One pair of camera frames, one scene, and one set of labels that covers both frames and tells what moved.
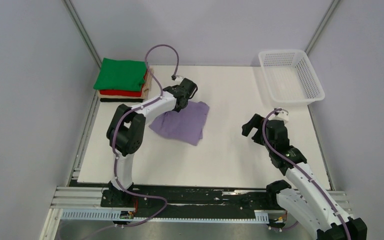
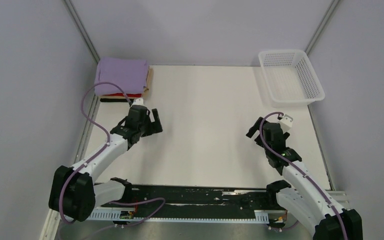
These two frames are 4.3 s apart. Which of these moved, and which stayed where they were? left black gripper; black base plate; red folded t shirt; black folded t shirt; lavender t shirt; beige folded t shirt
Moved: lavender t shirt; left black gripper
Stayed: black folded t shirt; black base plate; beige folded t shirt; red folded t shirt
